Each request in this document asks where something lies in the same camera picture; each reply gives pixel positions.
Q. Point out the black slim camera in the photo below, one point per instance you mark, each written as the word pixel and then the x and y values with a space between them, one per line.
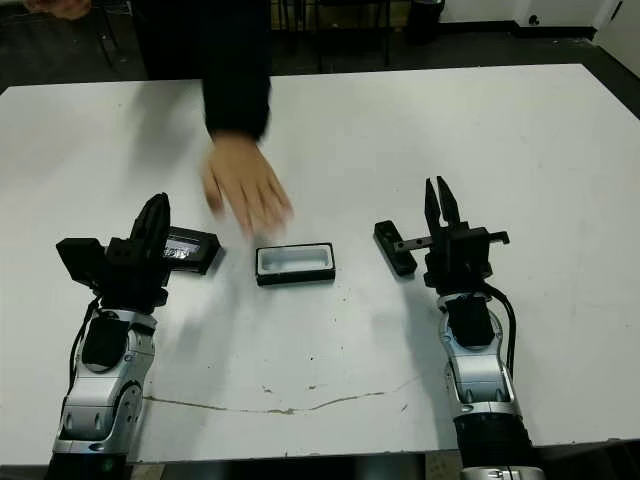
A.
pixel 387 232

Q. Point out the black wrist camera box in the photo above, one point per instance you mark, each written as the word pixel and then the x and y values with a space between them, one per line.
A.
pixel 467 247
pixel 80 260

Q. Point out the person forearm black sleeve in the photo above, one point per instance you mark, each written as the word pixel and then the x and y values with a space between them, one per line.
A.
pixel 237 105

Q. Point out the bare person hand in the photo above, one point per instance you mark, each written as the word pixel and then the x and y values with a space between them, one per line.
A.
pixel 245 185

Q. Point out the black round door stopper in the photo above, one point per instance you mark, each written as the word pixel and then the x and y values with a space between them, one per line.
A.
pixel 534 20

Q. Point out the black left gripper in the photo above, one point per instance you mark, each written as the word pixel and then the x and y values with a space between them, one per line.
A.
pixel 130 285

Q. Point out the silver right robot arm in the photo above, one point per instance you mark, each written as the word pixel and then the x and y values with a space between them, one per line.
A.
pixel 480 375

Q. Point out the black box white insert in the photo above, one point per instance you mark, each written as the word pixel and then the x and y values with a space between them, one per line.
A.
pixel 295 262

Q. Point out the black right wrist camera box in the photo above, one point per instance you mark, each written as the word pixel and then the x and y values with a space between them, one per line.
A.
pixel 467 247

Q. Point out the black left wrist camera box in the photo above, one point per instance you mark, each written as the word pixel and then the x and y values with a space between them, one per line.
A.
pixel 80 260

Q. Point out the black trash bin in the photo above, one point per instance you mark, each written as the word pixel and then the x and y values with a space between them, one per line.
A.
pixel 425 20

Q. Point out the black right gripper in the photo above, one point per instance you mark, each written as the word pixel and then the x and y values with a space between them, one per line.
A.
pixel 457 280

